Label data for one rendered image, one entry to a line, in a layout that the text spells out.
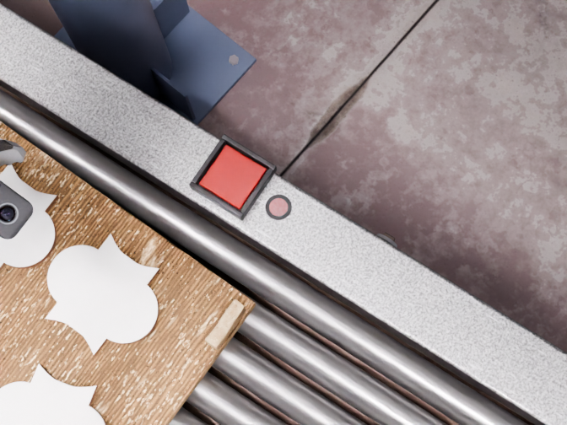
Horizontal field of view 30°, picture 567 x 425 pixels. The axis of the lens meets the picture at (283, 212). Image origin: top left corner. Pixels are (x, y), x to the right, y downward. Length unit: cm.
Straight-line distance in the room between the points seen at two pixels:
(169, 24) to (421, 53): 55
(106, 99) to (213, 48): 101
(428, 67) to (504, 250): 43
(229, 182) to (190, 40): 111
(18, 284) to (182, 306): 19
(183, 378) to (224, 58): 121
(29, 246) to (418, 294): 46
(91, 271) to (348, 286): 30
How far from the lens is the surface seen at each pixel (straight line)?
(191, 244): 127
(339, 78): 231
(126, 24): 198
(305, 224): 126
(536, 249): 223
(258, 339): 124
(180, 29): 236
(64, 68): 137
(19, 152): 122
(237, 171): 127
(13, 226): 110
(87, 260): 125
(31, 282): 127
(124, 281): 124
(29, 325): 127
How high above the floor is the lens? 214
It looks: 75 degrees down
